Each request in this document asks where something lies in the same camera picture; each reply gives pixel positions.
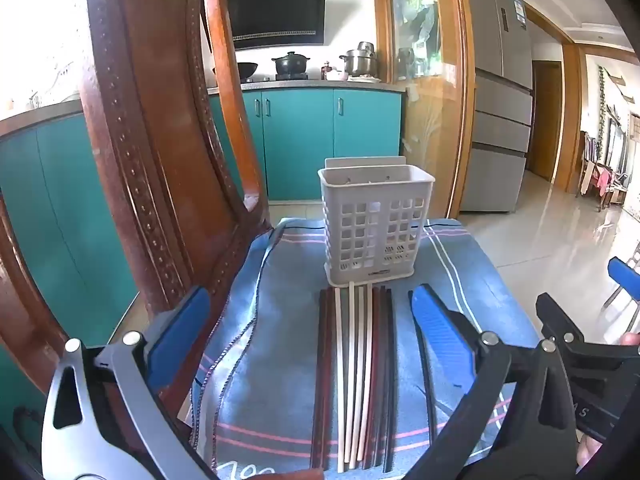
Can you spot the black wok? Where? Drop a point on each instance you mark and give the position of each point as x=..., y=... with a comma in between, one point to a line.
x=247, y=69

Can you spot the blue striped cloth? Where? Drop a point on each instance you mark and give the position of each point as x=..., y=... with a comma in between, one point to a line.
x=280, y=360

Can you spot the clothes drying rack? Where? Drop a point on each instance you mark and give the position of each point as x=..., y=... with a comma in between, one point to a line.
x=602, y=177

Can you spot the gas stove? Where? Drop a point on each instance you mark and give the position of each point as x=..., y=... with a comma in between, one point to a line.
x=265, y=79

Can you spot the silver refrigerator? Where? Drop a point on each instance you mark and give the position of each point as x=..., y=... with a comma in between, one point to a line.
x=500, y=110

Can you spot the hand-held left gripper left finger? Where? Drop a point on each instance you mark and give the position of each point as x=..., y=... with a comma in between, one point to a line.
x=180, y=330

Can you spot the teal kitchen cabinet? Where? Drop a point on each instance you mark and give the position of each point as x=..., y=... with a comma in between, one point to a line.
x=300, y=150

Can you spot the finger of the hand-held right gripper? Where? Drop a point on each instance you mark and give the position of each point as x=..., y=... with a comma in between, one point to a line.
x=557, y=317

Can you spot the grey kitchen countertop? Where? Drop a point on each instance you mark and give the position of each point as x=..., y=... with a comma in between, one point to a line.
x=310, y=85

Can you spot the green wall garland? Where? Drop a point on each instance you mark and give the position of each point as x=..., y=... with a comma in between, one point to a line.
x=601, y=95

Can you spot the blue chair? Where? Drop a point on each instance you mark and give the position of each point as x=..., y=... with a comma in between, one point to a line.
x=625, y=270

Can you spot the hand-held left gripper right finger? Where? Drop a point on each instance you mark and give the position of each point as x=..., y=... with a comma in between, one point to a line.
x=440, y=330

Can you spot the person's right hand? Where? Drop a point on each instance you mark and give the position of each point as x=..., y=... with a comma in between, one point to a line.
x=590, y=452

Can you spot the wooden framed glass door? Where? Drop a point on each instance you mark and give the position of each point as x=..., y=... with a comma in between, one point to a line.
x=462, y=110

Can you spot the black clay pot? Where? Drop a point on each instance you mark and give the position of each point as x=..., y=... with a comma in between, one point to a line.
x=290, y=66

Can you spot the white bowl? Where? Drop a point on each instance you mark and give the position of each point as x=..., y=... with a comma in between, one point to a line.
x=337, y=76

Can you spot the black range hood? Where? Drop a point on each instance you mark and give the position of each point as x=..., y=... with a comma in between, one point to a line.
x=275, y=10

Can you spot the white plastic utensil holder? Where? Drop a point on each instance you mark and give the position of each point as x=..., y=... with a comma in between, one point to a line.
x=350, y=190

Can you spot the large stainless steel pot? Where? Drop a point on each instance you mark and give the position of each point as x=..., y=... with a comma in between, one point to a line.
x=357, y=64

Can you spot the small stainless steel pot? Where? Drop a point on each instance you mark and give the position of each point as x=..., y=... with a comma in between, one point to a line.
x=366, y=49

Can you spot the brown wooden door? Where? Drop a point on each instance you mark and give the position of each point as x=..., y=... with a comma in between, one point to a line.
x=547, y=120

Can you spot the carved wooden chair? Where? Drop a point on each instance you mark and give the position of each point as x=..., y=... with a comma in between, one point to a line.
x=150, y=160

